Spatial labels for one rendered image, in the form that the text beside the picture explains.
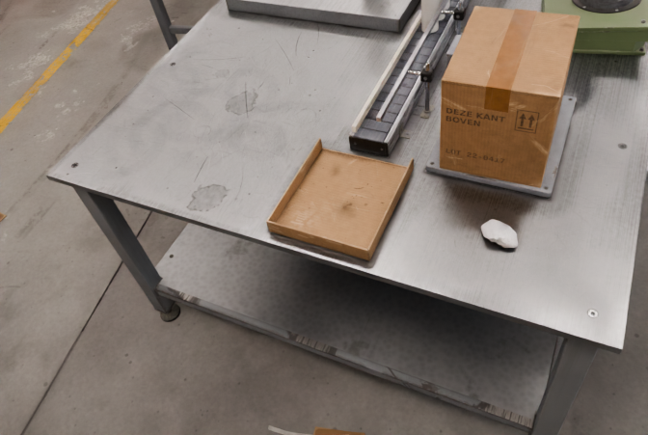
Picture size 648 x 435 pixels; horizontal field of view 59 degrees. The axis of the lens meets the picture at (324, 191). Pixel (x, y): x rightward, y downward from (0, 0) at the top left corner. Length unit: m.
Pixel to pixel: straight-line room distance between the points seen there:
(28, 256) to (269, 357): 1.26
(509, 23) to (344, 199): 0.56
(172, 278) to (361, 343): 0.74
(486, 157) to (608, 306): 0.41
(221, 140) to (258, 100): 0.19
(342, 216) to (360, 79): 0.54
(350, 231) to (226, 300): 0.82
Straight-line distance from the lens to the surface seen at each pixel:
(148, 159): 1.69
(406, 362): 1.84
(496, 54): 1.34
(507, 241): 1.30
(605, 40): 1.86
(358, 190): 1.42
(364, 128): 1.51
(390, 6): 1.99
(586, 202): 1.44
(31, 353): 2.56
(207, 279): 2.12
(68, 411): 2.35
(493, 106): 1.27
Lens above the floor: 1.89
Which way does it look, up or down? 47 degrees down
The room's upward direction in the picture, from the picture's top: 11 degrees counter-clockwise
